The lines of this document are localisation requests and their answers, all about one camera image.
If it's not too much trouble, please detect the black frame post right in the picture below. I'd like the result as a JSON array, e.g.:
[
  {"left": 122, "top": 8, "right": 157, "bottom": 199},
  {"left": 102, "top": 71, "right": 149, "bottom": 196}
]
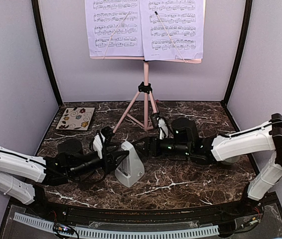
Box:
[{"left": 221, "top": 0, "right": 253, "bottom": 108}]

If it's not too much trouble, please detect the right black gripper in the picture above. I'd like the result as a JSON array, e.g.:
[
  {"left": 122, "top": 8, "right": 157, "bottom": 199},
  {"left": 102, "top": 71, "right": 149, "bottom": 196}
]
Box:
[{"left": 132, "top": 135, "right": 191, "bottom": 158}]

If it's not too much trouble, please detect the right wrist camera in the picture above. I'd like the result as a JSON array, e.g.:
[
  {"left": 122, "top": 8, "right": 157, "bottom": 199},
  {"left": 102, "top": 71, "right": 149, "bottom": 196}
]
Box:
[{"left": 150, "top": 113, "right": 169, "bottom": 139}]

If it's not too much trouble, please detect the black front rail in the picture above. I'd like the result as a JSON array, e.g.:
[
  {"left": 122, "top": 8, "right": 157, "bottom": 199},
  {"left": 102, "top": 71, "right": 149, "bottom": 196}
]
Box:
[{"left": 11, "top": 193, "right": 279, "bottom": 227}]

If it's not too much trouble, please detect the sheet music page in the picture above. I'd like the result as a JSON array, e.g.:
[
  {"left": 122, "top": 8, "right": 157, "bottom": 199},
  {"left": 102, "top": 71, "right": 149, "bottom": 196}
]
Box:
[
  {"left": 85, "top": 0, "right": 143, "bottom": 58},
  {"left": 139, "top": 0, "right": 206, "bottom": 64}
]

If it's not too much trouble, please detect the green ceramic bowl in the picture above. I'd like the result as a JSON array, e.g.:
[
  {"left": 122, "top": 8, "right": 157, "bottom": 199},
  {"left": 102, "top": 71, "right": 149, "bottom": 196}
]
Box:
[{"left": 221, "top": 156, "right": 241, "bottom": 165}]

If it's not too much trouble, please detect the white slotted cable duct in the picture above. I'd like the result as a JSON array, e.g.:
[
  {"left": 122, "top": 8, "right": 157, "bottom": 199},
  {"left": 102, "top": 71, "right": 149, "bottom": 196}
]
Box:
[{"left": 13, "top": 213, "right": 219, "bottom": 239}]

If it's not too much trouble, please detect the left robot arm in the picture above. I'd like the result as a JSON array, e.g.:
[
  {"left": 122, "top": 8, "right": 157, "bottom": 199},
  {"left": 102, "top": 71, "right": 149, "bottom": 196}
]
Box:
[{"left": 0, "top": 132, "right": 130, "bottom": 217}]

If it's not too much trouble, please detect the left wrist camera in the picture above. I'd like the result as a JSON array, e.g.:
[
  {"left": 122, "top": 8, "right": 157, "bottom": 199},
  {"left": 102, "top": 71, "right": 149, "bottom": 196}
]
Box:
[{"left": 90, "top": 126, "right": 114, "bottom": 159}]

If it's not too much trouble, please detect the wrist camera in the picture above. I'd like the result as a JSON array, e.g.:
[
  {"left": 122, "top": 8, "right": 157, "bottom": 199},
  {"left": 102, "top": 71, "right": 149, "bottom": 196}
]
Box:
[
  {"left": 150, "top": 113, "right": 169, "bottom": 139},
  {"left": 90, "top": 126, "right": 114, "bottom": 159}
]

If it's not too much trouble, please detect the white metronome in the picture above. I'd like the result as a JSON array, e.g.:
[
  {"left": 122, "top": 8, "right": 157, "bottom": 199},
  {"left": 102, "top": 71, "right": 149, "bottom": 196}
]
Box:
[{"left": 115, "top": 141, "right": 145, "bottom": 188}]

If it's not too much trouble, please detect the floral square plate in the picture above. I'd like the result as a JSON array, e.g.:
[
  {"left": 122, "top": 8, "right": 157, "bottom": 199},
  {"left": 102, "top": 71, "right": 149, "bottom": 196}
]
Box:
[{"left": 56, "top": 107, "right": 95, "bottom": 131}]

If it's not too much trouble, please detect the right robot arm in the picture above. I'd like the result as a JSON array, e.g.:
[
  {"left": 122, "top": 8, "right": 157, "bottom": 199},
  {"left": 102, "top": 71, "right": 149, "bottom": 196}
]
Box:
[{"left": 133, "top": 114, "right": 282, "bottom": 216}]

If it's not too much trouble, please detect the pink music stand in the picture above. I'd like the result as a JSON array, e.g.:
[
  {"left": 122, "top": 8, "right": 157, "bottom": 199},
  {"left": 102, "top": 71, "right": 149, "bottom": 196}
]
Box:
[{"left": 90, "top": 53, "right": 204, "bottom": 140}]

